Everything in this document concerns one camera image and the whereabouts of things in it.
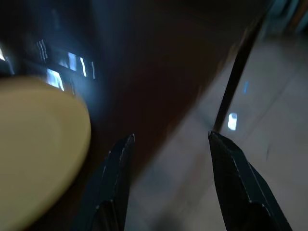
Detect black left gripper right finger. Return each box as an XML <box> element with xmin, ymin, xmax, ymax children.
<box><xmin>208</xmin><ymin>130</ymin><xmax>293</xmax><ymax>231</ymax></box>

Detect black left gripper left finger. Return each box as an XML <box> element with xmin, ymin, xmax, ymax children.
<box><xmin>72</xmin><ymin>133</ymin><xmax>135</xmax><ymax>231</ymax></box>

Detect pale yellow plate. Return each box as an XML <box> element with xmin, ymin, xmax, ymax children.
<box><xmin>0</xmin><ymin>76</ymin><xmax>92</xmax><ymax>231</ymax></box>

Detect dark table leg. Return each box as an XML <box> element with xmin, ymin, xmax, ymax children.
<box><xmin>213</xmin><ymin>24</ymin><xmax>254</xmax><ymax>132</ymax></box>

